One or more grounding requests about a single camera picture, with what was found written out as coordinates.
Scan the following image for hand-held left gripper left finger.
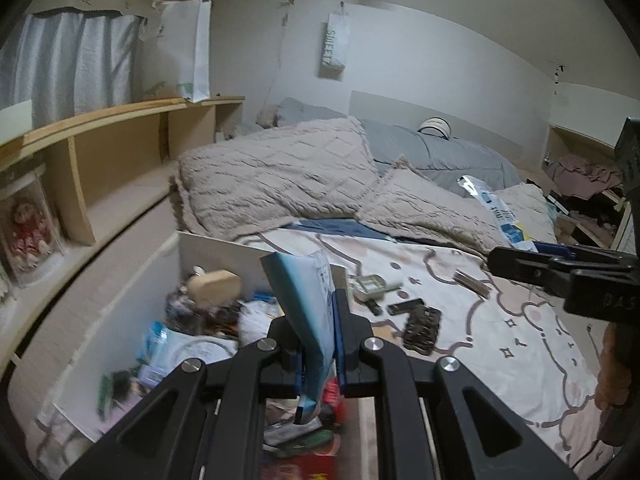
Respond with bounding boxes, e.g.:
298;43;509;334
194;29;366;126
62;316;306;480

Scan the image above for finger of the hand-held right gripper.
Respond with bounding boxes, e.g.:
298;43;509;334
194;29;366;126
487;245;572;296
532;242;627;274

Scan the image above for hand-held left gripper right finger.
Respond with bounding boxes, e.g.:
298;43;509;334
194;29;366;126
332;290;576;480

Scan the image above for blue and white packet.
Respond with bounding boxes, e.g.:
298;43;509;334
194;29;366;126
457;175;538;253

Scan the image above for pale blue grey packet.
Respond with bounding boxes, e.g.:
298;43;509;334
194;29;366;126
260;249;337;426

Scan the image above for small black box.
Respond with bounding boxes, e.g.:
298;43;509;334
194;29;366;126
387;299;426;315

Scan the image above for white cardboard box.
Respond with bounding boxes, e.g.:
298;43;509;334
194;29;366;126
37;230;351;480

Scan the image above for person's right hand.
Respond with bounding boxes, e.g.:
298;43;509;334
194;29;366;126
594;322;623;411

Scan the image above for pink clothes pile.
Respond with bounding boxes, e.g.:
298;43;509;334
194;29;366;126
547;154;623;198

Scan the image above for printed cartoon blanket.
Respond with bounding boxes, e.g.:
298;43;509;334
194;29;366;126
265;225;616;480

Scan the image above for pile of assorted small articles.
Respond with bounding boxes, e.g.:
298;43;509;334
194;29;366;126
97;267;351;480

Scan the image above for dark blue cloth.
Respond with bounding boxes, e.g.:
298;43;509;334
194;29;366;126
285;217;401;241

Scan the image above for wooden closet niche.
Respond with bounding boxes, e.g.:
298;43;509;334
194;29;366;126
542;125;636;251

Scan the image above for grey duvet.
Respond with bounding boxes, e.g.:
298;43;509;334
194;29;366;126
275;97;521;196

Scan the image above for white visor cap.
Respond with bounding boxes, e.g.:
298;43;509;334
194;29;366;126
417;116;453;138

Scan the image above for beige fluffy blanket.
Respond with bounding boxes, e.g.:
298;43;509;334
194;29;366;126
170;117;558;256

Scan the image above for grey headboard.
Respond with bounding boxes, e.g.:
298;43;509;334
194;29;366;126
350;91;526;153

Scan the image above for white hanging paper bag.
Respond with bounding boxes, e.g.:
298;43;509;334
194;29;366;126
320;2;351;81

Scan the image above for wooden shelf unit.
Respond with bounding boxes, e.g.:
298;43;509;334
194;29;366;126
0;96;246;301

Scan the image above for clear doll display box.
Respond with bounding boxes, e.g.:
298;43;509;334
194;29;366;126
0;165;66;288

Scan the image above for large white shopping bag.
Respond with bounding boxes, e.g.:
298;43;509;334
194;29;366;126
152;0;212;104

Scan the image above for pale blue curtain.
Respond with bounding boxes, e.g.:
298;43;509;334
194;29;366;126
0;12;146;116

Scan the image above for grey handheld device white handle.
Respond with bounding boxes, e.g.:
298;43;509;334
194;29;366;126
350;274;403;297

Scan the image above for thin wall cable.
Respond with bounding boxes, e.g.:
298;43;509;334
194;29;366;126
260;0;296;111

